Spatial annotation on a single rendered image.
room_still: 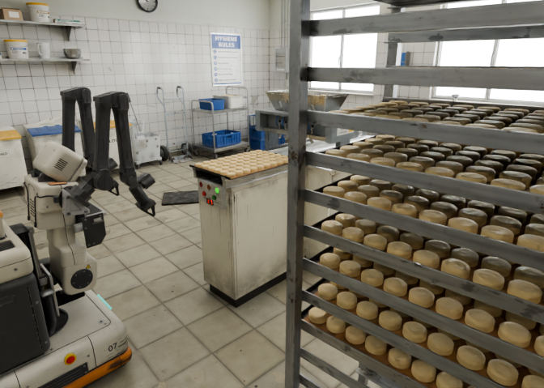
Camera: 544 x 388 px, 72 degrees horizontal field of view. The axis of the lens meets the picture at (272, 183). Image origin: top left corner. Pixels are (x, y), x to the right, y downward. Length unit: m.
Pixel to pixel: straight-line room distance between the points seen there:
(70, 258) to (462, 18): 1.86
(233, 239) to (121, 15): 4.54
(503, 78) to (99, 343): 1.93
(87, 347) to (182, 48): 5.25
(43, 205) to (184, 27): 5.09
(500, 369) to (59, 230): 1.80
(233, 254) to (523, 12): 1.97
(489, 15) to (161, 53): 5.95
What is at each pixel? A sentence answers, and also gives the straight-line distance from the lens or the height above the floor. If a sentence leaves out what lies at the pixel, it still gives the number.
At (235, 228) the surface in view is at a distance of 2.27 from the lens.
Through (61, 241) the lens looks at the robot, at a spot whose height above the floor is 0.71.
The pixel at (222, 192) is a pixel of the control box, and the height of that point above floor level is 0.81.
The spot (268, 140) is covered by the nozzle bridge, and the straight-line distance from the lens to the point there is 3.00.
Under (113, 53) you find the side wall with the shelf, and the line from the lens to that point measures 6.14.
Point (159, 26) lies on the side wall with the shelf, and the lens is 6.45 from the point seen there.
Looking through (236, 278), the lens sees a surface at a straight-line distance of 2.42.
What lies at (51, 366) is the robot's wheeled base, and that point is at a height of 0.25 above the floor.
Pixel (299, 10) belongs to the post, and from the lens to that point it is 0.81.
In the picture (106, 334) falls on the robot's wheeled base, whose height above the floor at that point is 0.27.
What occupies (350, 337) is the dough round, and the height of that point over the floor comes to 0.88.
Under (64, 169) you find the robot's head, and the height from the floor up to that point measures 1.06.
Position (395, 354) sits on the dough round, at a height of 0.88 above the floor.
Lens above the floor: 1.53
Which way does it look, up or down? 18 degrees down
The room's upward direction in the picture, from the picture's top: straight up
